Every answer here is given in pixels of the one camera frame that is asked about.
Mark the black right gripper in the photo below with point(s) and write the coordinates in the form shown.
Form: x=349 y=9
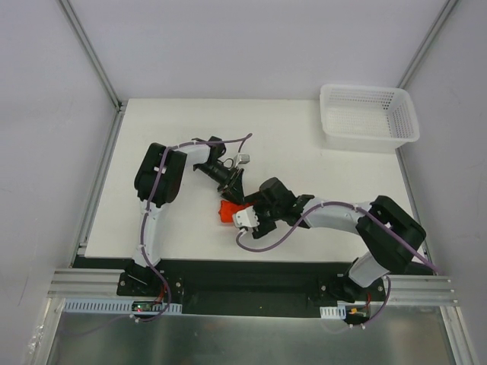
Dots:
x=259 y=214

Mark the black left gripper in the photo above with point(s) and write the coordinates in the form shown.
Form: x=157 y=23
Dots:
x=233 y=180

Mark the orange t shirt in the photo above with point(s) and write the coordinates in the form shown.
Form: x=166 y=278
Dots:
x=227 y=209

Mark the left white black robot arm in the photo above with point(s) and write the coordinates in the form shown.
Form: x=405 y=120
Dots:
x=159 y=178

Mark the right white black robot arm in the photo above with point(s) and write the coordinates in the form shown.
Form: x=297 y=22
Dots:
x=391 y=235

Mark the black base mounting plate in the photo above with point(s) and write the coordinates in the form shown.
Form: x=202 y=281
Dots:
x=232 y=288

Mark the white plastic basket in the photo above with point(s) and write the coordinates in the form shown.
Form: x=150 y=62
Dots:
x=367 y=119

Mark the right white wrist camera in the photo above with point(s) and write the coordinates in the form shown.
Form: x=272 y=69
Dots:
x=246 y=218

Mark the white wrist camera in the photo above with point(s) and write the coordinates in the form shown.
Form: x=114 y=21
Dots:
x=241 y=159
x=246 y=218

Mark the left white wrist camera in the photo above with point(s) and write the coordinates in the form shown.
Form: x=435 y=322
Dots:
x=241 y=159

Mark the right white cable duct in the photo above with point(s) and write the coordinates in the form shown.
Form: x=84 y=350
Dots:
x=333 y=312

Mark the white cable duct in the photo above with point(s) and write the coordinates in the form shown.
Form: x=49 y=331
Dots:
x=333 y=312
x=121 y=307

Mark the left white cable duct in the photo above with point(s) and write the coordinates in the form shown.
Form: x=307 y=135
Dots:
x=121 y=307

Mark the aluminium front rail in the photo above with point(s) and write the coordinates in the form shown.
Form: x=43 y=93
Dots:
x=404 y=290

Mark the left aluminium frame post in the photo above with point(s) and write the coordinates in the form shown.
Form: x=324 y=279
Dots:
x=81 y=35

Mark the aluminium frame post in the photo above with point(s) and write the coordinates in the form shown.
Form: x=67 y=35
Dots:
x=424 y=48
x=81 y=35

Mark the right aluminium frame post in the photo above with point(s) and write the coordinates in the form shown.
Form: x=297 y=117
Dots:
x=424 y=48

